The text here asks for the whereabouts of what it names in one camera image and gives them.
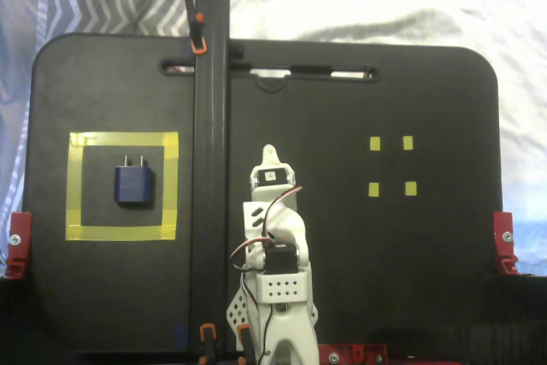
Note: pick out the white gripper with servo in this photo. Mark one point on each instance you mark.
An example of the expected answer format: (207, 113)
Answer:
(271, 177)

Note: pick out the blue white charger block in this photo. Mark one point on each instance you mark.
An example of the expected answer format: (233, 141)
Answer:
(134, 185)

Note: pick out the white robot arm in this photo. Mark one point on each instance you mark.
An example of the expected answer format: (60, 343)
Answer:
(282, 288)

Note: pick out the black flat bar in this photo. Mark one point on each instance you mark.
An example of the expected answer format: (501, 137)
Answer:
(209, 168)

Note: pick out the small yellow tape marker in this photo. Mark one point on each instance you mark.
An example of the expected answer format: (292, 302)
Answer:
(411, 188)
(374, 189)
(408, 143)
(375, 143)

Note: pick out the orange black spring clamp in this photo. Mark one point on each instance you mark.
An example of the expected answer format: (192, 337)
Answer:
(196, 36)

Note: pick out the yellow tape square outline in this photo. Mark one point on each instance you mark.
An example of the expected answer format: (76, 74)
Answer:
(119, 232)

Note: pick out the small orange black clamp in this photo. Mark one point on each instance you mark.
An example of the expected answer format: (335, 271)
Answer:
(244, 339)
(207, 339)

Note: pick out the blue tape piece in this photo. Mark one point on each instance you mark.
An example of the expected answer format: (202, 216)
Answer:
(181, 336)

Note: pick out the black backdrop board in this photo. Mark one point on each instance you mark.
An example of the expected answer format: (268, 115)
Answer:
(517, 318)

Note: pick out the red pole base bracket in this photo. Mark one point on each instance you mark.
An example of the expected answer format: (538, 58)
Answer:
(354, 354)

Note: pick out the red corner bracket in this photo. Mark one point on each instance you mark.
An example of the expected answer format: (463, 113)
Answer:
(19, 243)
(506, 243)

